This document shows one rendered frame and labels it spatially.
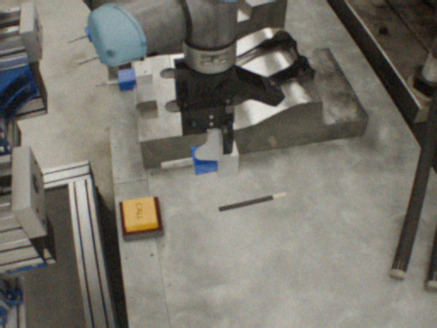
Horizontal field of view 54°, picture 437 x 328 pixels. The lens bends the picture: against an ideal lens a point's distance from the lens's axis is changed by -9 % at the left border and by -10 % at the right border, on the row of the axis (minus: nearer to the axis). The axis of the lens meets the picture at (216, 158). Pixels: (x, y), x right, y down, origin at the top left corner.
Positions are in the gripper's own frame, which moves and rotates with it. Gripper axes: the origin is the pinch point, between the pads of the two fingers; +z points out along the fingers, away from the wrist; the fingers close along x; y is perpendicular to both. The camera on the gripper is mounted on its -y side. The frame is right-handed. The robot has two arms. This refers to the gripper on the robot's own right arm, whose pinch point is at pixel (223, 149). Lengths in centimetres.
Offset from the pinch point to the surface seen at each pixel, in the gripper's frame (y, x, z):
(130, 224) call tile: 18.4, 5.1, 11.4
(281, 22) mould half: -28, -53, 12
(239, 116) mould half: -6.2, -13.1, 6.6
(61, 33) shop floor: 60, -189, 95
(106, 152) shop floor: 34, -87, 95
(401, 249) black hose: -30.0, 21.1, 11.3
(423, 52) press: -70, -39, 16
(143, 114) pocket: 12.9, -20.1, 8.8
